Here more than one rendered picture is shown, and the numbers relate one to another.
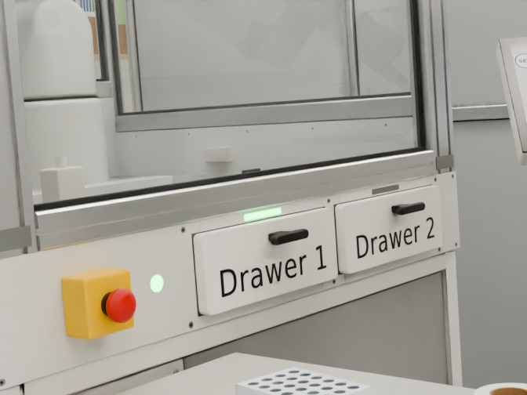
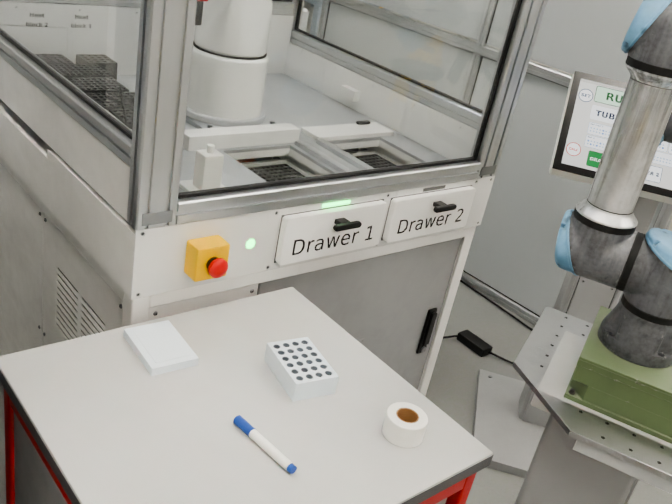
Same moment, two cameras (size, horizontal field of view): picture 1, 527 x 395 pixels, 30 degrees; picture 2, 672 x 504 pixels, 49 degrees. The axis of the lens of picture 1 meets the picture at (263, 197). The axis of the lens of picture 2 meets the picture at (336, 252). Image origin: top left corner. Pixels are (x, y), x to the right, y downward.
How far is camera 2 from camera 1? 49 cm
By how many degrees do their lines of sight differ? 21
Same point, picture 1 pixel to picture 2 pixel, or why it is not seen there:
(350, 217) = (399, 208)
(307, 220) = (366, 210)
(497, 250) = (542, 181)
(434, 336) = (441, 276)
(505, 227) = not seen: hidden behind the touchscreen
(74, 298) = (191, 255)
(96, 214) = (218, 204)
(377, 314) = (403, 262)
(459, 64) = (567, 39)
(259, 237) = (328, 220)
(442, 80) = (506, 115)
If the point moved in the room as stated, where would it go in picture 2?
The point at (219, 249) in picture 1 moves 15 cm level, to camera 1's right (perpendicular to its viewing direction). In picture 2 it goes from (297, 227) to (367, 244)
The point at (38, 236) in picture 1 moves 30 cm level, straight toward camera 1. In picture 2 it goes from (177, 216) to (151, 301)
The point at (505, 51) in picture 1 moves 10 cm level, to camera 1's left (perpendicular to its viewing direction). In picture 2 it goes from (575, 82) to (541, 75)
